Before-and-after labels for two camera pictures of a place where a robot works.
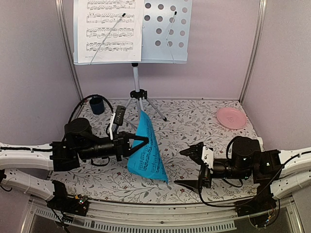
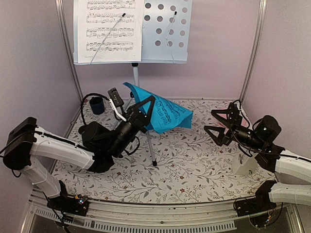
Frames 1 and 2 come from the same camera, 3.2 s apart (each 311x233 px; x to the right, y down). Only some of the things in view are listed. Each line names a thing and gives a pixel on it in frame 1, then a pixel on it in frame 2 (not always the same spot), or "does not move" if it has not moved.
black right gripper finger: [194, 152] → [226, 122]
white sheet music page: [96, 19] does not move
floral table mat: [178, 124] does not move
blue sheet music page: [147, 162] → [165, 116]
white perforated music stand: [168, 39] does not move
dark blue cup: [97, 105] does not move
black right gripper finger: [192, 184] → [222, 139]
